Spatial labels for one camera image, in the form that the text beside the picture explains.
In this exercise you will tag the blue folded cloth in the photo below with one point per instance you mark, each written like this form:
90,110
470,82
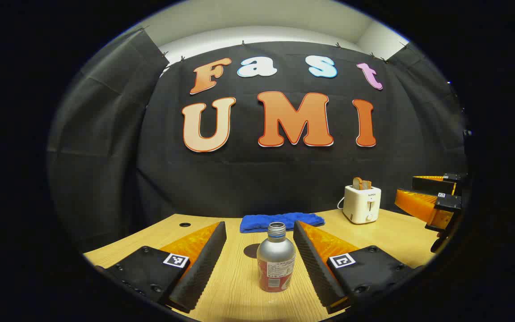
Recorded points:
280,221

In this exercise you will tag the silver water bottle red label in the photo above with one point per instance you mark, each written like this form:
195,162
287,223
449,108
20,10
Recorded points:
275,259

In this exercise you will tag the dark brown round coaster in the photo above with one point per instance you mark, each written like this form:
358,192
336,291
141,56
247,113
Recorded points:
251,251

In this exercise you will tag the toasted bread slice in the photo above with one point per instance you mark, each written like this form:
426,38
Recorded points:
357,183
367,185

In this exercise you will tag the cream white toaster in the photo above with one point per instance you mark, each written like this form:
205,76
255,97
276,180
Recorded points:
360,205

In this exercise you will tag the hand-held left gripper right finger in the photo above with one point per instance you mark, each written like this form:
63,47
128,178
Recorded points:
313,264

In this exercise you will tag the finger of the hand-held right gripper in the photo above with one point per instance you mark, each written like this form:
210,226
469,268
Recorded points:
432,183
418,203

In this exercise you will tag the black backdrop cloth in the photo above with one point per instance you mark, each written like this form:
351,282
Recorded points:
284,179

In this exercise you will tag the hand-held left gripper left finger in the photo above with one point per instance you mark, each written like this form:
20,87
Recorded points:
204,264

